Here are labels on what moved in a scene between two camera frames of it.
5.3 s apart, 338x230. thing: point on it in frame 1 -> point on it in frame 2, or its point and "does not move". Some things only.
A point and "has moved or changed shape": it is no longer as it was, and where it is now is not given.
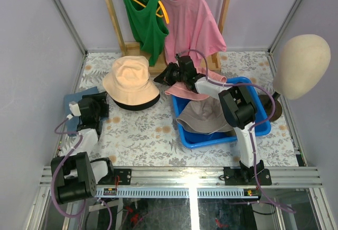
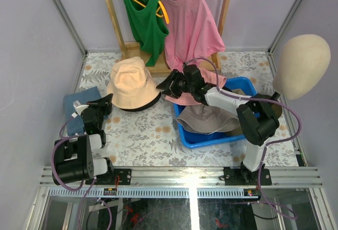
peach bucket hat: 130,82 does not move
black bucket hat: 138,107 has moved or changed shape
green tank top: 146,11 does not move
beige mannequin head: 303,61 does not move
